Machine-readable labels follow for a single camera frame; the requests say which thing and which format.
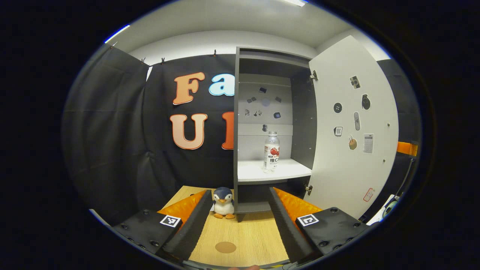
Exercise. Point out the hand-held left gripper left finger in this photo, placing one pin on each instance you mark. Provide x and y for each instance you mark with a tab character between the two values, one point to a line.
195	228

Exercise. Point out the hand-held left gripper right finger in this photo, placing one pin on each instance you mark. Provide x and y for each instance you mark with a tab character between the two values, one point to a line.
285	228

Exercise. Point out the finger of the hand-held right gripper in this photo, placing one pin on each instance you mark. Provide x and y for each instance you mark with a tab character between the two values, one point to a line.
407	148

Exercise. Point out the round brown coaster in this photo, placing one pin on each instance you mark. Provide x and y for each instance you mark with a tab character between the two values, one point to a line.
225	247

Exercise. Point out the white cabinet door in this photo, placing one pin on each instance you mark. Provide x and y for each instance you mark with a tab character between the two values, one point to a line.
345	176

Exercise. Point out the clear plastic bottle red label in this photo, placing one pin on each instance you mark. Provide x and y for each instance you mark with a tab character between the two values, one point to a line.
271	157

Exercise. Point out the grey cabinet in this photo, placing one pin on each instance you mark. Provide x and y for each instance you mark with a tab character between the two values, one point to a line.
302	123

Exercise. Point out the metal door hinge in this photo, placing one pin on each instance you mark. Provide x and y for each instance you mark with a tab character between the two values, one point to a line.
308	189
314	76

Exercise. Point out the penguin plush toy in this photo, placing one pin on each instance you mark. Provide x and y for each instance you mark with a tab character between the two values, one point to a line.
224	204

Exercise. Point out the white round device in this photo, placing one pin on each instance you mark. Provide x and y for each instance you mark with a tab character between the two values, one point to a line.
377	217

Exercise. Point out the black backdrop cloth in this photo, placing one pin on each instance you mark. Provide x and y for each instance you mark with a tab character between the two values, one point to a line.
112	131

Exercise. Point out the ceiling light panel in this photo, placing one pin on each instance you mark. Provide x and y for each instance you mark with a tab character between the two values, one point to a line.
296	2

